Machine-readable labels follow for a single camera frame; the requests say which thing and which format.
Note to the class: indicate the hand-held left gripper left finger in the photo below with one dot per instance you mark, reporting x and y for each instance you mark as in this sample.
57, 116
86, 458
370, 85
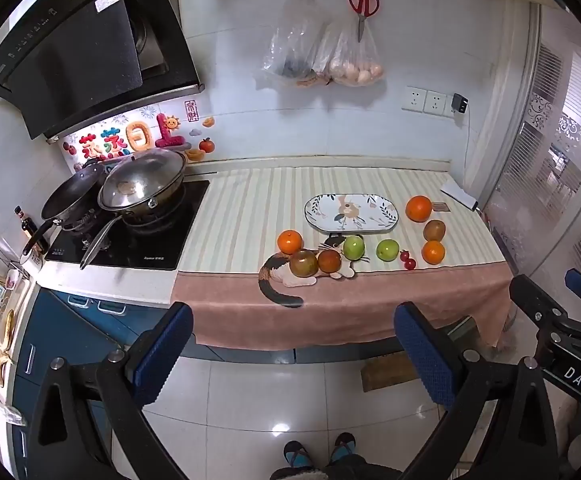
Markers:
163, 355

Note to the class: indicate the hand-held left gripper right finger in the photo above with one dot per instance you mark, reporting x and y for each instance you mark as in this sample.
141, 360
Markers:
425, 360

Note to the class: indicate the small orange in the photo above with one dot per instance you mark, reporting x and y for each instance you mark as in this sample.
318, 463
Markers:
433, 252
290, 242

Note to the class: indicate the green apple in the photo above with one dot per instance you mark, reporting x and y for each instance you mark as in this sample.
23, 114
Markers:
388, 250
354, 248

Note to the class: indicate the large orange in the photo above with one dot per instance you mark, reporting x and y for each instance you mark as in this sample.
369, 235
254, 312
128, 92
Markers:
418, 208

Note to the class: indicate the brownish tomato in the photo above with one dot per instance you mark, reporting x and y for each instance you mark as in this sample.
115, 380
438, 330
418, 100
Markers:
303, 263

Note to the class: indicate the oval floral plate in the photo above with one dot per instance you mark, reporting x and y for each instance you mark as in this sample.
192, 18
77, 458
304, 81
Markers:
320, 210

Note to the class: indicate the brown cardboard box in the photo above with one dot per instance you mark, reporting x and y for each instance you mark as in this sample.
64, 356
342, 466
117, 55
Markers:
388, 371

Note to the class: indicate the blue kitchen cabinet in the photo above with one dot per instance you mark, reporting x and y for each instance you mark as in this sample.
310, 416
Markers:
70, 325

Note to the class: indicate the black gas stove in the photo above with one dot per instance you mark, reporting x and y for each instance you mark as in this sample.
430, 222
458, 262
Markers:
170, 240

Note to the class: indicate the blue slipper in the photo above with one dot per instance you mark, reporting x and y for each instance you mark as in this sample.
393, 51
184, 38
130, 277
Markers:
298, 454
344, 447

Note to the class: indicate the brown square coaster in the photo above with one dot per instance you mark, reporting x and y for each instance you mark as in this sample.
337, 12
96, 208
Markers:
440, 206

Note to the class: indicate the cat shaped mat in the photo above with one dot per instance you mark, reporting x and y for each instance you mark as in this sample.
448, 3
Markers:
274, 272

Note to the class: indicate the sliding glass door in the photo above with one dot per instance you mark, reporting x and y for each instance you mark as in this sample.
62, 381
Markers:
535, 160

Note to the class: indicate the person's dark trousers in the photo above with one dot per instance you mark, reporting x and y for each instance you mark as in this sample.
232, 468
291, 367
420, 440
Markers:
335, 474

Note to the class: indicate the steel wok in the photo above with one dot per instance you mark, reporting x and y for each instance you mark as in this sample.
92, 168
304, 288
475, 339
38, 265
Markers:
165, 199

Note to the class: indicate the white jar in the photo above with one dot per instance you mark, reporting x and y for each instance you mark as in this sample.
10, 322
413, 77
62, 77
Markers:
30, 261

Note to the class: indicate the striped cloth with pink border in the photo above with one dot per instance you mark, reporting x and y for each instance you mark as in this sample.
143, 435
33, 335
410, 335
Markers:
250, 210

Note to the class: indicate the black frying pan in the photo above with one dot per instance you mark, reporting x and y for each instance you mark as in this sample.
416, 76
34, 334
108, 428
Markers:
65, 200

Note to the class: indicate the glass wok lid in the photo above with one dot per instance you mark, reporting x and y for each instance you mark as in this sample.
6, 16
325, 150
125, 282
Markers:
143, 172

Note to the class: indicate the dark sauce bottle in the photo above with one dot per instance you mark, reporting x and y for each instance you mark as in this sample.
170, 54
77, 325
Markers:
26, 225

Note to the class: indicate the black plug charger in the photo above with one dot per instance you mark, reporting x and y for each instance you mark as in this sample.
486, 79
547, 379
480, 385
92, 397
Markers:
460, 103

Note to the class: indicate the plastic bag of eggs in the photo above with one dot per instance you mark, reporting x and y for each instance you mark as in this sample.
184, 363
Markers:
355, 60

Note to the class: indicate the black range hood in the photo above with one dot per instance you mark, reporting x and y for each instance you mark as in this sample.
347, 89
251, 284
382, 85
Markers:
70, 50

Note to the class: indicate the clear plastic bag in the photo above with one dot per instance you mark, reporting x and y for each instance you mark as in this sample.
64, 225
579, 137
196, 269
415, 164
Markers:
293, 40

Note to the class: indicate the colourful wall stickers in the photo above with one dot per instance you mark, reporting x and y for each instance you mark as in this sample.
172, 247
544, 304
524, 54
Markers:
135, 137

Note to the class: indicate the white wall outlet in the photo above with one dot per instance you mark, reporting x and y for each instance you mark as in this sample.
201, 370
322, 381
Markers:
414, 99
438, 103

